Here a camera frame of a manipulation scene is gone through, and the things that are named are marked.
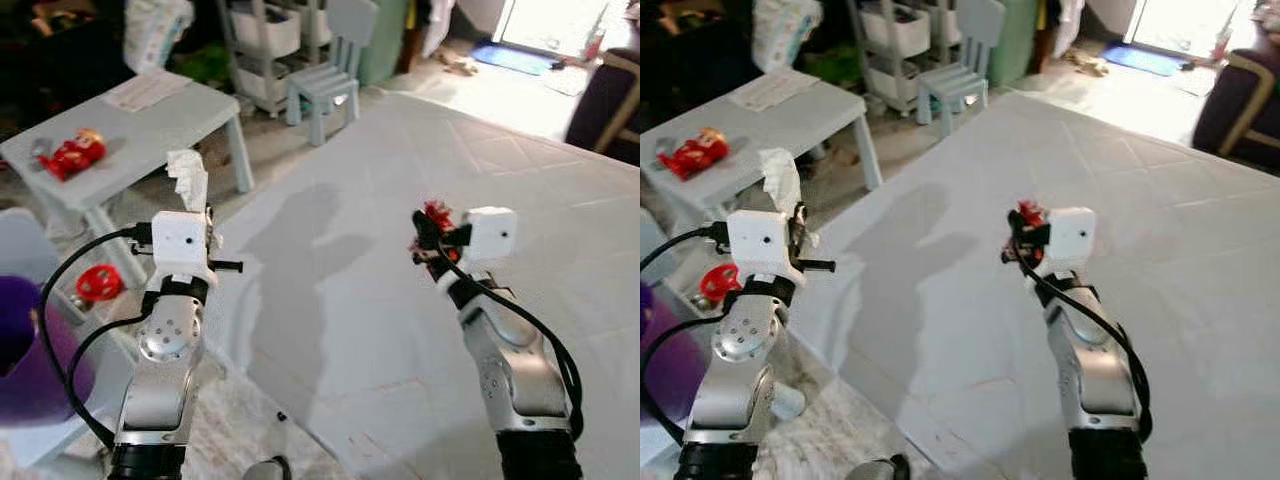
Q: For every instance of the red wrapper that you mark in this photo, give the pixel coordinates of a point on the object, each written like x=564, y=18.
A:
x=438, y=213
x=1030, y=214

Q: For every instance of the white tissue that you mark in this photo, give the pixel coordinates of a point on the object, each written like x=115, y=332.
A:
x=782, y=180
x=188, y=180

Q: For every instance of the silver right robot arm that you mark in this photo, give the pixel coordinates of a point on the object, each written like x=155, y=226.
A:
x=1095, y=370
x=515, y=370

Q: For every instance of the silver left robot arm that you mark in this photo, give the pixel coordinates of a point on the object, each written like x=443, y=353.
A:
x=165, y=340
x=745, y=340

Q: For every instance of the purple plastic bin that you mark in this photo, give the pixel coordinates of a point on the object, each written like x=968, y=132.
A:
x=670, y=375
x=25, y=350

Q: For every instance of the red round toy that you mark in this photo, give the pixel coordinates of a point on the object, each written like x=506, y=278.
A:
x=98, y=283
x=720, y=284

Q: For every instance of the pale blue kids table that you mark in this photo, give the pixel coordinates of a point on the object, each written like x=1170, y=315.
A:
x=790, y=125
x=160, y=125

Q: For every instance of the white quilted floor mat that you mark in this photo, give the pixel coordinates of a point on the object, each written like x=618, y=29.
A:
x=400, y=330
x=960, y=330

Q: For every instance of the red toy figure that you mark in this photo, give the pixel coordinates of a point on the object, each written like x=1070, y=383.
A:
x=697, y=155
x=72, y=155

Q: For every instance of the tan slippers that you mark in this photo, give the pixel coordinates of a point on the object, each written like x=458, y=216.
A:
x=1087, y=64
x=460, y=65

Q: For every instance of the pale blue kids chair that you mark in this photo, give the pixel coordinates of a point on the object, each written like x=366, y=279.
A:
x=330, y=80
x=960, y=75

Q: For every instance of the white storage trolley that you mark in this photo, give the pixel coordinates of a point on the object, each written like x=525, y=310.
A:
x=895, y=45
x=265, y=50

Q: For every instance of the blue doormat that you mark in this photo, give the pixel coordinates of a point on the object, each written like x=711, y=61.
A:
x=512, y=58
x=1145, y=60

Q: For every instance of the white printed diaper pack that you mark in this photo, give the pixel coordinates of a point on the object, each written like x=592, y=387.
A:
x=158, y=30
x=787, y=30

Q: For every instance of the green cabinet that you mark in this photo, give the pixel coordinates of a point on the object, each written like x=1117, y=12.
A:
x=1015, y=40
x=385, y=40

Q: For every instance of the dark purple armchair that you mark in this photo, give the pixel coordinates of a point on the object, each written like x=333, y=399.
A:
x=600, y=110
x=1235, y=110

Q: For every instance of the grey robot foot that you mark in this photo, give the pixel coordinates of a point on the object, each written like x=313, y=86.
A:
x=880, y=470
x=268, y=470

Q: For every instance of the dark cluttered shelf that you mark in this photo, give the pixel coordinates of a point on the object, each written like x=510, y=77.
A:
x=695, y=40
x=60, y=40

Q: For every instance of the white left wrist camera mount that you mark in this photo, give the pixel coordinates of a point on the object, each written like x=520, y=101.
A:
x=180, y=245
x=760, y=245

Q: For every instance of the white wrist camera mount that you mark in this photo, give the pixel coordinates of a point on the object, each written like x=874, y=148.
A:
x=1072, y=238
x=760, y=245
x=180, y=245
x=492, y=235

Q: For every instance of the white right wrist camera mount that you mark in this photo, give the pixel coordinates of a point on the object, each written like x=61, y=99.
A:
x=1072, y=238
x=492, y=235

